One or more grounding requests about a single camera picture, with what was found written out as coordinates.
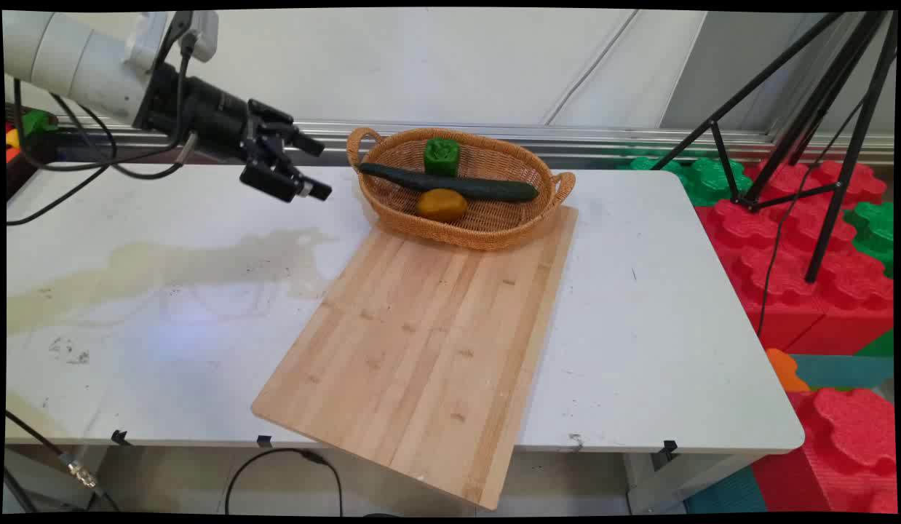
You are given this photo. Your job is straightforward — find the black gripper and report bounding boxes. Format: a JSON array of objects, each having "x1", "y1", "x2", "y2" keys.
[{"x1": 134, "y1": 64, "x2": 333, "y2": 204}]

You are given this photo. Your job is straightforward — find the dark green cucumber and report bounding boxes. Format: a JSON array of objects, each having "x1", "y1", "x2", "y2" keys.
[{"x1": 358, "y1": 162, "x2": 540, "y2": 203}]

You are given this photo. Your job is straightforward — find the green bell pepper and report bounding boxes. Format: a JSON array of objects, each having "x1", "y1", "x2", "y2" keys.
[{"x1": 424, "y1": 138, "x2": 461, "y2": 178}]

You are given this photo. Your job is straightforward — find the yellow potato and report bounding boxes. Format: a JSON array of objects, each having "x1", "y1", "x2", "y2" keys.
[{"x1": 416, "y1": 188, "x2": 469, "y2": 223}]

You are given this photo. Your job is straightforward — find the woven wicker basket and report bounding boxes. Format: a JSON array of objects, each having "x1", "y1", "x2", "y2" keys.
[{"x1": 346, "y1": 127, "x2": 576, "y2": 252}]

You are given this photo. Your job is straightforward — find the wooden cutting board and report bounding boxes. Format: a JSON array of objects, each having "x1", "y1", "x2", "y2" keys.
[{"x1": 251, "y1": 206, "x2": 579, "y2": 510}]

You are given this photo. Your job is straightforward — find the small green toy block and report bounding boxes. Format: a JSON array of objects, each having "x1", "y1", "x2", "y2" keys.
[{"x1": 21, "y1": 109, "x2": 59, "y2": 140}]

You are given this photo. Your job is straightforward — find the green foam block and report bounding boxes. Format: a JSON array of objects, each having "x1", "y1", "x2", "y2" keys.
[
  {"x1": 844, "y1": 200, "x2": 895, "y2": 279},
  {"x1": 629, "y1": 156, "x2": 747, "y2": 209}
]

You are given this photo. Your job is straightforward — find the large red foam block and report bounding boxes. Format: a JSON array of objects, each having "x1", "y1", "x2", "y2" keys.
[{"x1": 694, "y1": 160, "x2": 895, "y2": 355}]

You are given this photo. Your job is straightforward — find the orange foam piece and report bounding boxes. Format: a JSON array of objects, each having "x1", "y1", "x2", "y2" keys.
[{"x1": 766, "y1": 348, "x2": 812, "y2": 394}]

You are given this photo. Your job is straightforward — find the teal foam mat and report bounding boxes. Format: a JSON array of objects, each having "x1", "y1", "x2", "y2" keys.
[
  {"x1": 789, "y1": 354, "x2": 895, "y2": 391},
  {"x1": 683, "y1": 466, "x2": 769, "y2": 515}
]

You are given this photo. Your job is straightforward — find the black tripod stand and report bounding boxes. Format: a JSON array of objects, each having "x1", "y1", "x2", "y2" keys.
[{"x1": 651, "y1": 11, "x2": 899, "y2": 285}]

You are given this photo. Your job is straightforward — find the black robot wrist cable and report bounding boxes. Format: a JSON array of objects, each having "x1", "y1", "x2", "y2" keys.
[{"x1": 12, "y1": 15, "x2": 198, "y2": 180}]

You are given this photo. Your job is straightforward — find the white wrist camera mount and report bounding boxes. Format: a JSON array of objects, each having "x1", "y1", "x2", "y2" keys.
[{"x1": 127, "y1": 11, "x2": 219, "y2": 74}]

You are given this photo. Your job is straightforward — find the black cable on table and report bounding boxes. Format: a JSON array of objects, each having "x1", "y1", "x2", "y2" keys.
[{"x1": 7, "y1": 164, "x2": 111, "y2": 227}]

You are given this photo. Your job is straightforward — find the black looped cable under table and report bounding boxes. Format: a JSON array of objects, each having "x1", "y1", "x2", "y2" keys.
[{"x1": 224, "y1": 447, "x2": 344, "y2": 516}]

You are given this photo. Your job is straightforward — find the aluminium rail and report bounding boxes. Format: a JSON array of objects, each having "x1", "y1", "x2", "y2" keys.
[{"x1": 57, "y1": 116, "x2": 895, "y2": 167}]

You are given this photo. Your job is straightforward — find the black cable with metal connector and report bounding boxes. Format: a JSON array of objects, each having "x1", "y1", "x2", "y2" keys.
[{"x1": 5, "y1": 410, "x2": 122, "y2": 512}]

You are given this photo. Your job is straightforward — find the thin black tripod cable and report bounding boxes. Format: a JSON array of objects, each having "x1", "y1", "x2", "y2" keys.
[{"x1": 755, "y1": 95, "x2": 868, "y2": 340}]

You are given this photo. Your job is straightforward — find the white table leg frame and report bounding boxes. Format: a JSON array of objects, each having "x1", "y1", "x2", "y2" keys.
[{"x1": 624, "y1": 451, "x2": 758, "y2": 515}]

